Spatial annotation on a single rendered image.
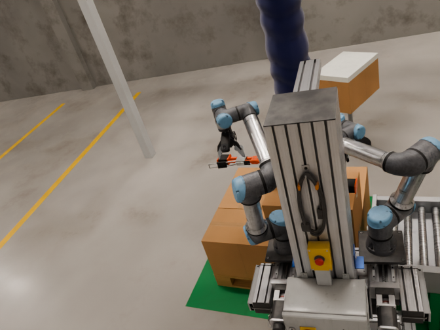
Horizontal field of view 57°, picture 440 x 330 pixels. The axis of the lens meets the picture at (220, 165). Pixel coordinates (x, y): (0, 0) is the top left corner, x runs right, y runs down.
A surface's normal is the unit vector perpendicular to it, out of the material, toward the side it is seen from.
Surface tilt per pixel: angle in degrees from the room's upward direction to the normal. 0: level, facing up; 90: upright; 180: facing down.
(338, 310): 0
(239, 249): 90
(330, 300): 0
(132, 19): 90
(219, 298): 0
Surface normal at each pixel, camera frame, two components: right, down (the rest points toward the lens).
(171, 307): -0.25, -0.81
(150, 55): -0.25, 0.58
